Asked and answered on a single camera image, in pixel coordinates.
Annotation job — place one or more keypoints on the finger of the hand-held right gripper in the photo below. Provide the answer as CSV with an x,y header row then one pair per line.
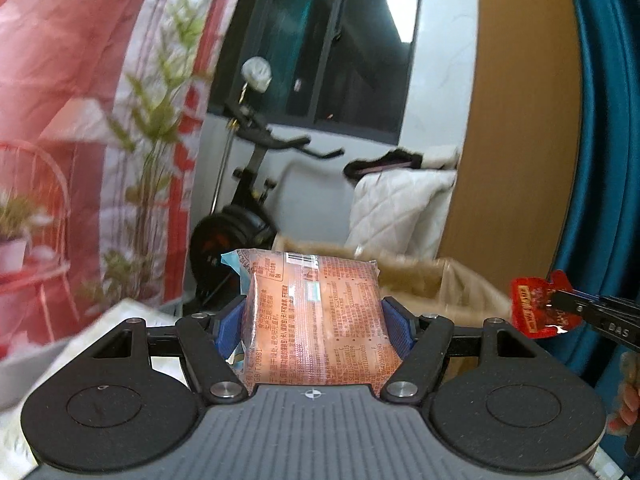
x,y
572,305

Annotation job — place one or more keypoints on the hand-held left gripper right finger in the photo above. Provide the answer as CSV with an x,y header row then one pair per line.
x,y
400,330

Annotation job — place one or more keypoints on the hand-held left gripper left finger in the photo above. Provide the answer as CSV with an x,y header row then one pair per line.
x,y
227,330

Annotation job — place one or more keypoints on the red snack packet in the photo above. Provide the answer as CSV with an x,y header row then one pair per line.
x,y
530,305

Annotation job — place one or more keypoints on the brown cardboard box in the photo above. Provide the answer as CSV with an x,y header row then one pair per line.
x,y
450,295

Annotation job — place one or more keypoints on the orange biscuit packet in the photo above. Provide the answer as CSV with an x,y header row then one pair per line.
x,y
320,320

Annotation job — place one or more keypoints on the clear plastic box liner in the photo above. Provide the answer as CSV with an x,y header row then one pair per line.
x,y
475,290

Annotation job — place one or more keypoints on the person's right hand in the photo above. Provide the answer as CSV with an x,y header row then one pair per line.
x,y
627,395

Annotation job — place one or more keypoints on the black exercise bike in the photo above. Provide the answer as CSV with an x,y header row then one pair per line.
x,y
240,230

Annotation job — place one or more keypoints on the white quilted blanket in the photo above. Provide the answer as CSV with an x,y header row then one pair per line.
x,y
395,215

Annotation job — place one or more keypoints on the black garment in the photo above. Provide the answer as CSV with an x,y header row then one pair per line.
x,y
385,162

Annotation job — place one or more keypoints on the teal curtain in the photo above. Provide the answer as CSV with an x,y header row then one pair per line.
x,y
610,135

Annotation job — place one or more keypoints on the thin metal pole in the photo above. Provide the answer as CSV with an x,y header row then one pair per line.
x,y
227,155

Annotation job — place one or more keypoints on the checked bunny tablecloth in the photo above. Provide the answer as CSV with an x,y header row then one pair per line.
x,y
15,435

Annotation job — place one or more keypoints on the white cloth cap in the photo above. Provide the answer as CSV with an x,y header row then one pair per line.
x,y
257,74

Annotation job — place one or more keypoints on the dark sliding window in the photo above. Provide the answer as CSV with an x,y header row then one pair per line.
x,y
330,45

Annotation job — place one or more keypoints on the red printed wall cloth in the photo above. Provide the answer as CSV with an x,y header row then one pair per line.
x,y
75,135

